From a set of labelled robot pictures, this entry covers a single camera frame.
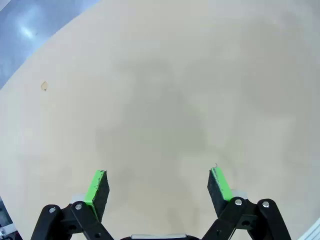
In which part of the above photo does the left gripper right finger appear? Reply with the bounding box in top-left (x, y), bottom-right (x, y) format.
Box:
top-left (199, 163), bottom-right (293, 240)

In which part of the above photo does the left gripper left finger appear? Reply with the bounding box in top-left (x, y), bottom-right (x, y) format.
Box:
top-left (30, 169), bottom-right (118, 240)

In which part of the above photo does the white aluminium profile frame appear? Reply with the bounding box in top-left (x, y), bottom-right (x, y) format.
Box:
top-left (298, 218), bottom-right (320, 240)

